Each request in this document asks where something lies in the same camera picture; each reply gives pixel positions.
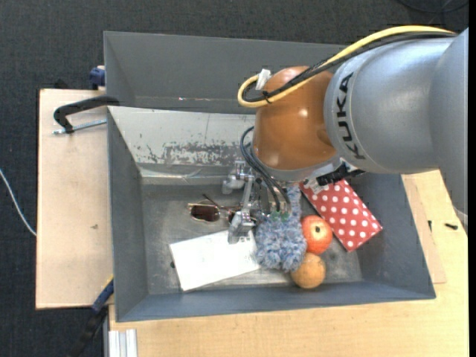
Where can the red apple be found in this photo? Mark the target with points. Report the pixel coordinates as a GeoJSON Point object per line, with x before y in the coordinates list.
{"type": "Point", "coordinates": [317, 234]}

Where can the blue fuzzy cloth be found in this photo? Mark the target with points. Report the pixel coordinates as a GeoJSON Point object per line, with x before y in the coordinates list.
{"type": "Point", "coordinates": [279, 244]}

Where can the red white-dotted box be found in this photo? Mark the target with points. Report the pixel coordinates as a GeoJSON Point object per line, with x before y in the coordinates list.
{"type": "Point", "coordinates": [346, 214]}

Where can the white flat card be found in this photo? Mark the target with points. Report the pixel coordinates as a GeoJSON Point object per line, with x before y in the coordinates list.
{"type": "Point", "coordinates": [212, 259]}

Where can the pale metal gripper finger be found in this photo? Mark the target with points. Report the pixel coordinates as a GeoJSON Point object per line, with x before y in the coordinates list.
{"type": "Point", "coordinates": [232, 184]}
{"type": "Point", "coordinates": [241, 222]}

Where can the orange fruit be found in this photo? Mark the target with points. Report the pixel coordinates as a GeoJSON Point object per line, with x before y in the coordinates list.
{"type": "Point", "coordinates": [308, 271]}

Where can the grey metal bin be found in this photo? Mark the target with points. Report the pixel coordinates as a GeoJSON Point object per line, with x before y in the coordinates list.
{"type": "Point", "coordinates": [208, 65]}

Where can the black cylinder on white bracket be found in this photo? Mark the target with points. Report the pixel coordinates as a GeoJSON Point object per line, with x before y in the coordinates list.
{"type": "Point", "coordinates": [332, 177]}

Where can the gold-rimmed sunglasses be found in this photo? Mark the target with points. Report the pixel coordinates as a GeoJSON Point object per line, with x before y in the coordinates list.
{"type": "Point", "coordinates": [205, 213]}

